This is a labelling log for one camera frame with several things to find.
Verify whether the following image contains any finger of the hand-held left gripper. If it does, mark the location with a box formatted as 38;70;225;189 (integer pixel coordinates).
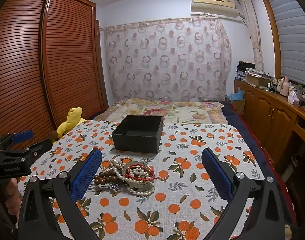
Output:
0;139;53;161
0;130;34;147

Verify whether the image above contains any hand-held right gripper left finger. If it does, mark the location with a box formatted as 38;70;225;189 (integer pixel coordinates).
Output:
18;147;103;240

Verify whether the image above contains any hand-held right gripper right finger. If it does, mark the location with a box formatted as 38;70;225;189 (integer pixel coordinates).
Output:
201;147;285;240

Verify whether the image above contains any wooden bead bracelet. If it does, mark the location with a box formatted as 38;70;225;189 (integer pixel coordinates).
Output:
94;166;118;187

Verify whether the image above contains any purple flower hair comb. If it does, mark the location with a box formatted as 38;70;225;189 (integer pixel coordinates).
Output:
95;182;123;192

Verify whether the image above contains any long pearl necklace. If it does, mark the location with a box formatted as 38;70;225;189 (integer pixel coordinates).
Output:
102;157;134;180

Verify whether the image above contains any red braided bracelet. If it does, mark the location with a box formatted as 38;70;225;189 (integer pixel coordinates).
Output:
124;164;155;181

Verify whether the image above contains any black storage box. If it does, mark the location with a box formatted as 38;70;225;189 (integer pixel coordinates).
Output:
111;115;163;154

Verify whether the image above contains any person's left hand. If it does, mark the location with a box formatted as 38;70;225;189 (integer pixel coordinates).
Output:
0;176;24;220

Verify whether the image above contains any yellow plush toy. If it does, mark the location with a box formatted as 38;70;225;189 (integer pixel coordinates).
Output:
52;107;86;142

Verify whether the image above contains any orange print tablecloth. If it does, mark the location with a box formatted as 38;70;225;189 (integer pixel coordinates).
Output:
17;120;296;240

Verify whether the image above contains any short pearl strand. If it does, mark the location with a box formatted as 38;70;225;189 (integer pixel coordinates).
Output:
127;167;156;197

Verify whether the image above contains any navy bed sheet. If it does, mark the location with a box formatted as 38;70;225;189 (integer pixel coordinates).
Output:
219;101;278;180

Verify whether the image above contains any wooden cabinet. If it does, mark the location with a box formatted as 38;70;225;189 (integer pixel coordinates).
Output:
234;79;305;165

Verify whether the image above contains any floral blanket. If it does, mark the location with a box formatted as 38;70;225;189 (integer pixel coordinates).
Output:
92;98;230;127

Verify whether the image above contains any blue plastic bag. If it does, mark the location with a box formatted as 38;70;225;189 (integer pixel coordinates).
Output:
229;87;246;102

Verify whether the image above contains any wooden slatted wardrobe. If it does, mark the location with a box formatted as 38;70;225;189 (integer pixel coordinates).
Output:
0;0;109;150

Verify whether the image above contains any cardboard box with floral cloth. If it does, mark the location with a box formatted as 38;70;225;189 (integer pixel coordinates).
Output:
245;69;271;87

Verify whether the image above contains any pink tissue box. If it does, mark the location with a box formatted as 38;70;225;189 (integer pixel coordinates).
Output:
287;91;300;105

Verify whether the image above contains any stack of folded clothes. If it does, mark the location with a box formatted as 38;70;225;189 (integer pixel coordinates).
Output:
236;60;255;80

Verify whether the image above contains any pink thermos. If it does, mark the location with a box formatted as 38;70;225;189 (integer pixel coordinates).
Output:
280;76;290;97

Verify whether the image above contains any circle pattern curtain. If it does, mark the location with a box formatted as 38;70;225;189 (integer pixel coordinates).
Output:
102;17;233;102

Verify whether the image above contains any beige side curtain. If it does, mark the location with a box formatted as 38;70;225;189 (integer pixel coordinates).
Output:
237;0;264;72

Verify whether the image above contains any grey window blind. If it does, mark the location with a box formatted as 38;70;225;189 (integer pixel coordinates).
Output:
265;0;305;88

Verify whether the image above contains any wall air conditioner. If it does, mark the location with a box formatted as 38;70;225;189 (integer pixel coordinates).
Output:
190;0;239;18

